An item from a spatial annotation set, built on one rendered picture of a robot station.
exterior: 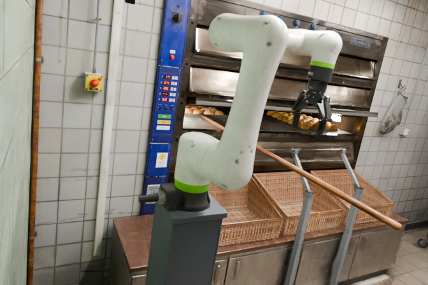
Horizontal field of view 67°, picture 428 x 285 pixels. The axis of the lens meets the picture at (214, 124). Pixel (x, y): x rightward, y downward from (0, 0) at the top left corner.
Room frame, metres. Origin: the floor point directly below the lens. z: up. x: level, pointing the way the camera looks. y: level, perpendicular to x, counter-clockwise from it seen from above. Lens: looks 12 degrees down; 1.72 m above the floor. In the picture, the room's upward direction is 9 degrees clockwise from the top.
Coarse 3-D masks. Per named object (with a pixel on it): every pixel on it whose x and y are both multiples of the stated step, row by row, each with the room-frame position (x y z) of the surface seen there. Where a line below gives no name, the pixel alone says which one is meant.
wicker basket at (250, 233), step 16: (208, 192) 2.20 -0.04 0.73; (224, 192) 2.26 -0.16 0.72; (240, 192) 2.32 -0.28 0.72; (256, 192) 2.26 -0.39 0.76; (224, 208) 2.23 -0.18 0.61; (240, 208) 2.29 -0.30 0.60; (256, 208) 2.23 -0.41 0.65; (272, 208) 2.07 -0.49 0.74; (224, 224) 1.77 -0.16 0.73; (240, 224) 1.82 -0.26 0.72; (256, 224) 1.88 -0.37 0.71; (272, 224) 1.94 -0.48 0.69; (224, 240) 1.78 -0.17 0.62; (240, 240) 1.84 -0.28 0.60; (256, 240) 1.89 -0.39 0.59
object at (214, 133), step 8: (216, 136) 2.27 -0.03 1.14; (264, 136) 2.47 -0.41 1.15; (272, 136) 2.51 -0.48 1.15; (280, 136) 2.55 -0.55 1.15; (288, 136) 2.59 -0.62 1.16; (296, 136) 2.63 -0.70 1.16; (304, 136) 2.68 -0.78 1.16; (312, 136) 2.72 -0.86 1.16; (328, 136) 2.81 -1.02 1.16; (336, 136) 2.86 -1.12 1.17; (344, 136) 2.91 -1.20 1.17; (352, 136) 2.96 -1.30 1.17
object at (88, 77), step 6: (84, 72) 1.81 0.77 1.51; (84, 78) 1.78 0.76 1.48; (90, 78) 1.77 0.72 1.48; (96, 78) 1.79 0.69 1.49; (102, 78) 1.80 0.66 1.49; (84, 84) 1.77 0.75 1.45; (90, 84) 1.77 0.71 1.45; (102, 84) 1.80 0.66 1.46; (84, 90) 1.76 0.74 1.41; (90, 90) 1.78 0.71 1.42; (96, 90) 1.79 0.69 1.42; (102, 90) 1.81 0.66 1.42
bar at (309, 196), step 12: (300, 168) 2.07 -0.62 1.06; (348, 168) 2.29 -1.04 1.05; (312, 192) 1.95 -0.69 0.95; (360, 192) 2.17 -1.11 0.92; (300, 216) 1.97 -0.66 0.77; (348, 216) 2.19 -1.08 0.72; (300, 228) 1.95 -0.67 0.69; (348, 228) 2.17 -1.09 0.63; (300, 240) 1.94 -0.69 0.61; (348, 240) 2.18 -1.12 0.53; (300, 252) 1.95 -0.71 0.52; (336, 264) 2.19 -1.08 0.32; (288, 276) 1.95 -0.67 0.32; (336, 276) 2.17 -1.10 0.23
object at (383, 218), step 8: (208, 120) 2.51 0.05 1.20; (224, 128) 2.30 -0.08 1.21; (264, 152) 1.86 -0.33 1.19; (280, 160) 1.73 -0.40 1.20; (296, 168) 1.62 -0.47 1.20; (304, 176) 1.56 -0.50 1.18; (312, 176) 1.53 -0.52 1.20; (320, 184) 1.46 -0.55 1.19; (328, 184) 1.44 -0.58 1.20; (336, 192) 1.38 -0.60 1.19; (352, 200) 1.31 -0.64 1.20; (360, 208) 1.27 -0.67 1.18; (368, 208) 1.24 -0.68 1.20; (376, 216) 1.20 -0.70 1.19; (384, 216) 1.18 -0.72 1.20; (392, 224) 1.14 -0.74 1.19; (400, 224) 1.13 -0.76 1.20
